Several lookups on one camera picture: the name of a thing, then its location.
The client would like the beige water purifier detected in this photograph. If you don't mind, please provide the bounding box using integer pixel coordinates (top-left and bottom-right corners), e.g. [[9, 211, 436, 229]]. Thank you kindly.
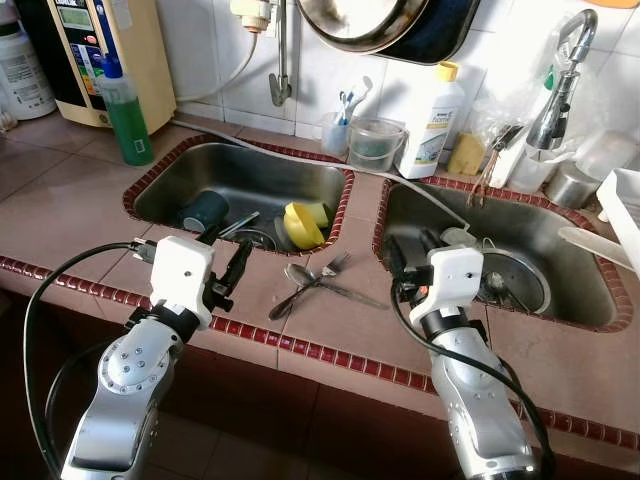
[[15, 0, 177, 129]]

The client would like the green soap bottle blue cap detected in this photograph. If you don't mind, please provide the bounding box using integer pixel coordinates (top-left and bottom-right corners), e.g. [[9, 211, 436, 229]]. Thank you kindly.
[[95, 55, 154, 167]]

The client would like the cream wall hose fitting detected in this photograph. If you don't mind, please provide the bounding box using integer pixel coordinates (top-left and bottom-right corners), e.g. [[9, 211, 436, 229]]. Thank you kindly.
[[230, 0, 276, 31]]

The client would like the clear plastic bucket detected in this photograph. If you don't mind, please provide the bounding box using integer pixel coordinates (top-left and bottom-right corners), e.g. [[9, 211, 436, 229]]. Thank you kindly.
[[347, 117, 407, 173]]

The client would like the stainless steel sink basin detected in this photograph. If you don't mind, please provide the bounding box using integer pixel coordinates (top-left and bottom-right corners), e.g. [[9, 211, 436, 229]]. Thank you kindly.
[[385, 182, 626, 326], [132, 142, 349, 253]]

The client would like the yellow green sponge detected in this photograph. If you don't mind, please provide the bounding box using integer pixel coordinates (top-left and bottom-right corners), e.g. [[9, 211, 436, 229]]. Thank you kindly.
[[305, 200, 331, 226]]

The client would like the dark teal plastic cup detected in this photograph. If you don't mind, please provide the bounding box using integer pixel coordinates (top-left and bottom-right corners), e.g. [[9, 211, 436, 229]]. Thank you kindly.
[[180, 190, 229, 234]]

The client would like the cream plastic paddle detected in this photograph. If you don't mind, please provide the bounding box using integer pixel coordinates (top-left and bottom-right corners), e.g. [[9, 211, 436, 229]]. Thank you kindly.
[[557, 225, 636, 271]]

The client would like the steel cup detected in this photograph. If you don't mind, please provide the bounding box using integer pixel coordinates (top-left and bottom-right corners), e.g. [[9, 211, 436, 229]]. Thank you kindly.
[[545, 160, 599, 209]]

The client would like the clear plastic container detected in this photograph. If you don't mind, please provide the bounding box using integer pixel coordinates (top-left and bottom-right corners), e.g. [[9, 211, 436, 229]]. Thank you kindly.
[[510, 150, 551, 194]]

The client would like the white detergent bottle yellow cap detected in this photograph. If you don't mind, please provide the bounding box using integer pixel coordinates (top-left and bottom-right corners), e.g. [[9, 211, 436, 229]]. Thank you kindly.
[[398, 62, 467, 181]]

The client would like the stainless steel bowl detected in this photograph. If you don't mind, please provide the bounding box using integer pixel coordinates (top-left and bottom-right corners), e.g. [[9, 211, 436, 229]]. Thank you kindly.
[[478, 248, 551, 316]]

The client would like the steel pull-down faucet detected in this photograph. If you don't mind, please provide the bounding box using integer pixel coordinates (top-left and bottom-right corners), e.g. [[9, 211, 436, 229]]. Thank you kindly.
[[525, 8, 599, 153]]

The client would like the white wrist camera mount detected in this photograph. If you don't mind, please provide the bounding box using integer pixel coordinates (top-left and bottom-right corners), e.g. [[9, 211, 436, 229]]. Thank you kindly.
[[133, 235, 216, 331], [405, 245, 486, 326]]

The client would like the white dish rack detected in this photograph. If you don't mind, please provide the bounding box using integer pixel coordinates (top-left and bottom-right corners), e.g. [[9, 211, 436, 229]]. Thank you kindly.
[[597, 168, 640, 271]]

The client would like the white dish brush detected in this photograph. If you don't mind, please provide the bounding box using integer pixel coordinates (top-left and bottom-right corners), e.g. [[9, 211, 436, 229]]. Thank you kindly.
[[468, 123, 526, 206]]

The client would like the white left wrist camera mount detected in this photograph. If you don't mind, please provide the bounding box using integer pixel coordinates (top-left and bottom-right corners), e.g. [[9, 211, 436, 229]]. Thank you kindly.
[[133, 235, 216, 331]]

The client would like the hanging steel wok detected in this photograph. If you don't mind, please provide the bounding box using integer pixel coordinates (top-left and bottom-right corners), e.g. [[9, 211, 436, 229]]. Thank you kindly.
[[297, 0, 431, 54]]

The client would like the steel fork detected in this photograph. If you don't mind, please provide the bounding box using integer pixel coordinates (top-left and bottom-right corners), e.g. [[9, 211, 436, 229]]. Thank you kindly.
[[298, 250, 353, 293]]

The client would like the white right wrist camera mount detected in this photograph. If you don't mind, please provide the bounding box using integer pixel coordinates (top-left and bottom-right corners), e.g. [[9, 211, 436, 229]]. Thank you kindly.
[[405, 245, 486, 326]]

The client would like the dark blue hanging tray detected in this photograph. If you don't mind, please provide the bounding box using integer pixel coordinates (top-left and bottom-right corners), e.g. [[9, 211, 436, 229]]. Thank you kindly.
[[380, 0, 483, 66]]

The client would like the clear toothbrush cup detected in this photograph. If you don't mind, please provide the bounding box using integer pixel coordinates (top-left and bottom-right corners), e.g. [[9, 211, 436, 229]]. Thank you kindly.
[[320, 112, 351, 156]]

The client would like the frosted plastic container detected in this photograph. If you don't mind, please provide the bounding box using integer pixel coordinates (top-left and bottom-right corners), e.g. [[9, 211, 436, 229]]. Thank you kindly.
[[575, 130, 639, 181]]

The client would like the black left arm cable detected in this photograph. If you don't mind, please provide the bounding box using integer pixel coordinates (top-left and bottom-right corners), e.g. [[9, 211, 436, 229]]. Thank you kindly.
[[22, 240, 151, 479]]

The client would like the white toothbrush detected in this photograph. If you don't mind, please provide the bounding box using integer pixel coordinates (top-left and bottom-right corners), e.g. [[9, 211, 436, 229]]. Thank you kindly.
[[350, 75, 373, 126]]

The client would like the white hose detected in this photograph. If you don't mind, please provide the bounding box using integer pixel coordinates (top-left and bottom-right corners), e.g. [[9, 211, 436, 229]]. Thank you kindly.
[[175, 25, 263, 106]]

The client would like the steel spoon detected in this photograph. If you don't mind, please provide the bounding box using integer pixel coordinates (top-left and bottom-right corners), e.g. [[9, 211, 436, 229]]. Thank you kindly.
[[268, 262, 313, 321], [485, 270, 531, 311]]

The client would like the clear plastic bag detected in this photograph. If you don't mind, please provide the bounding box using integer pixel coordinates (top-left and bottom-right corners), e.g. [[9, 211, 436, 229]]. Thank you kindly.
[[470, 60, 561, 136]]

